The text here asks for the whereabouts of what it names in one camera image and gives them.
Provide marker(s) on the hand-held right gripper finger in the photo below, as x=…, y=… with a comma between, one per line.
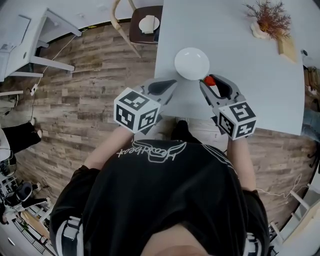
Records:
x=210, y=96
x=228, y=86

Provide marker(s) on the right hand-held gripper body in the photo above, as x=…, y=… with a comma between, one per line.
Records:
x=237, y=117

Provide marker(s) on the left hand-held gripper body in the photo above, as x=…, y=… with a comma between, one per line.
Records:
x=135, y=110

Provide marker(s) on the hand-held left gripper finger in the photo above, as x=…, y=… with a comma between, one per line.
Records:
x=168, y=96
x=156, y=81

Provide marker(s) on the red strawberry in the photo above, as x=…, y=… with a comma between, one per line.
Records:
x=209, y=80

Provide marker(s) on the white plate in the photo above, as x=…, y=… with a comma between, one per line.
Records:
x=191, y=62

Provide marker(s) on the person's right forearm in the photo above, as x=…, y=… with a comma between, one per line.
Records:
x=241, y=162

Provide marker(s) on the person's left forearm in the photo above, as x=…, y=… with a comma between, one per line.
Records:
x=110, y=147

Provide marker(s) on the person's white shoe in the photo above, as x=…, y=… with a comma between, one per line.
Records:
x=182, y=119

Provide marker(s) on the person's black trouser leg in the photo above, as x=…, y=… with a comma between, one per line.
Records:
x=182, y=132

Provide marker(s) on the black phone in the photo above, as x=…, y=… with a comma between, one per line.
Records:
x=156, y=35

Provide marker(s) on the wooden chair with dark seat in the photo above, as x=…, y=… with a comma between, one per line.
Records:
x=136, y=27

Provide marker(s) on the white wavy vase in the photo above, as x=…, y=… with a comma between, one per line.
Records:
x=257, y=31

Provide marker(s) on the wooden block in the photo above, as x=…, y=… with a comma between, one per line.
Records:
x=287, y=51

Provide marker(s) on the dried red plant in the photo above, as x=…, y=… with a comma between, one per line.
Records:
x=271, y=17

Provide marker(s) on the yellow power strip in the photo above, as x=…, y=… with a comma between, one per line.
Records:
x=87, y=28

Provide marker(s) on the black printed t-shirt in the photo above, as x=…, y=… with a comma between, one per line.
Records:
x=162, y=195

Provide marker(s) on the white power strip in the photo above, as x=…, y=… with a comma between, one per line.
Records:
x=32, y=89

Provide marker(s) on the white desk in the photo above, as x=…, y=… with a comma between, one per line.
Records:
x=30, y=37

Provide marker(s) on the person's head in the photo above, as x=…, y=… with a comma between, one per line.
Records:
x=195, y=242

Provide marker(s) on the grey office chair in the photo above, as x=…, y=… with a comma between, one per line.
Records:
x=22, y=193

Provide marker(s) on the white frame table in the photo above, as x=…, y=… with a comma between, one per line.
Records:
x=300, y=215

